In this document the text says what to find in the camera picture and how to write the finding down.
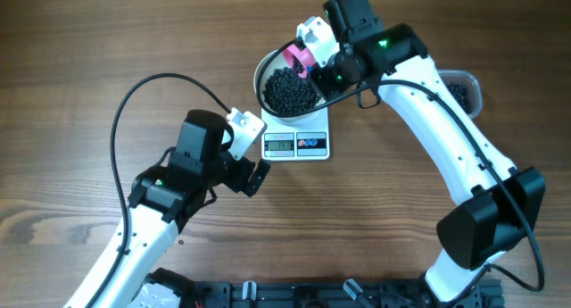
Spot pink scoop blue handle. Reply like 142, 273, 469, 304
282, 45, 316, 79

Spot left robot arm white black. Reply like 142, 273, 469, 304
67, 109, 269, 307

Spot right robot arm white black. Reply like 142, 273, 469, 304
310, 0, 545, 307

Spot white digital kitchen scale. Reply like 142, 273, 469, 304
261, 108, 330, 162

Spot black beans in bowl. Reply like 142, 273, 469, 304
262, 67, 320, 116

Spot white bowl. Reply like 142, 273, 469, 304
255, 54, 324, 127

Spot clear plastic container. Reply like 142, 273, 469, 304
438, 70, 483, 119

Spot black mounting rail base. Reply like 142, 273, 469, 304
146, 267, 505, 308

